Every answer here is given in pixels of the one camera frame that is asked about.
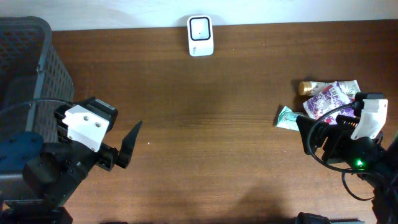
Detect red purple tissue pack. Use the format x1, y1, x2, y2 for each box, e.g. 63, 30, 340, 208
303, 82, 358, 119

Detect teal toilet tissue pack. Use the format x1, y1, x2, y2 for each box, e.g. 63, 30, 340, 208
276, 106, 306, 131

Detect white shampoo tube gold cap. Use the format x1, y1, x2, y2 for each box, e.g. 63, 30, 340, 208
298, 80, 361, 98

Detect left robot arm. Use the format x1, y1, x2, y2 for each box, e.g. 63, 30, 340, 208
1, 96, 142, 223

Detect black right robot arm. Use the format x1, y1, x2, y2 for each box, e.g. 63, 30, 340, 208
296, 115, 397, 223

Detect white barcode scanner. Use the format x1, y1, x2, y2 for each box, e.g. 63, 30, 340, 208
187, 15, 214, 57

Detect grey plastic mesh basket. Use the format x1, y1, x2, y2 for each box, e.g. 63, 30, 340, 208
1, 16, 75, 142

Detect black right camera cable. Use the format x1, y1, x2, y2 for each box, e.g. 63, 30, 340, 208
306, 102, 377, 202

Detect black camera cable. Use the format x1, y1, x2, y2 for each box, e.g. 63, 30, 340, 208
0, 98, 72, 116
306, 102, 377, 202

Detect black left camera cable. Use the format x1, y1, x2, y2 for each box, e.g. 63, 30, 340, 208
0, 98, 72, 116

